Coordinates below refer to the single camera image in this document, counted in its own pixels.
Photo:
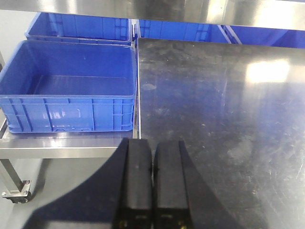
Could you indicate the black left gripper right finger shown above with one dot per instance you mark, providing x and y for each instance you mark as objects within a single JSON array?
[{"x": 182, "y": 199}]

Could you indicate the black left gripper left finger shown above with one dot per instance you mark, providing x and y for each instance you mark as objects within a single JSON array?
[{"x": 117, "y": 196}]

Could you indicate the middle blue crate on shelf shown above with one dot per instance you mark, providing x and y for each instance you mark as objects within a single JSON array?
[{"x": 181, "y": 31}]

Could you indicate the blue crate on shelf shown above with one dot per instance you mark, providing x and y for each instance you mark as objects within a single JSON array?
[
  {"x": 264, "y": 36},
  {"x": 181, "y": 31}
]

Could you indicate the right blue crate on shelf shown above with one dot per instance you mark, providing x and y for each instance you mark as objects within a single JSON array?
[{"x": 264, "y": 36}]

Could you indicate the cart caster wheel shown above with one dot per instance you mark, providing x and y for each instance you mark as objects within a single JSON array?
[{"x": 17, "y": 197}]

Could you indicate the steel side cart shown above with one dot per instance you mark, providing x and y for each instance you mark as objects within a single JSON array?
[{"x": 59, "y": 145}]

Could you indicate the front blue side bin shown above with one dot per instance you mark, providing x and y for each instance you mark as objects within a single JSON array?
[{"x": 69, "y": 88}]

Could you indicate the blue side bin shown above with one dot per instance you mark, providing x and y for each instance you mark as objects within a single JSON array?
[
  {"x": 69, "y": 88},
  {"x": 57, "y": 27}
]

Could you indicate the rear blue side bin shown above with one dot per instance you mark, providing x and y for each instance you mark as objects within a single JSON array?
[{"x": 57, "y": 27}]

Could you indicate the stainless steel shelf rail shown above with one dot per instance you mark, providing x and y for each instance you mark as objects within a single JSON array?
[{"x": 277, "y": 14}]

